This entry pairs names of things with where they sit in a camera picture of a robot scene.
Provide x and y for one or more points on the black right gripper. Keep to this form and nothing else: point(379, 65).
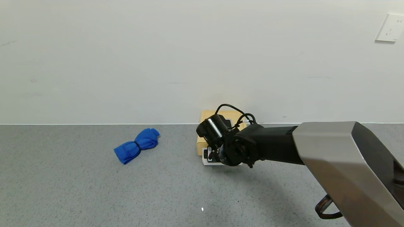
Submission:
point(208, 156)

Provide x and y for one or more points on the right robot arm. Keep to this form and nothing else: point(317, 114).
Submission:
point(331, 148)

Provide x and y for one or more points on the yellow drawer cabinet case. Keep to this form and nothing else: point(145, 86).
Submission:
point(206, 115)

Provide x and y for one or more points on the rolled blue cloth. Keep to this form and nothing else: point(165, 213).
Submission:
point(127, 153)

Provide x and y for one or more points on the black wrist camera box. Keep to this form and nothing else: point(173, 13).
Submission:
point(207, 154)

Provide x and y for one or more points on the white wall socket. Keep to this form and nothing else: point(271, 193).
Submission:
point(390, 28)

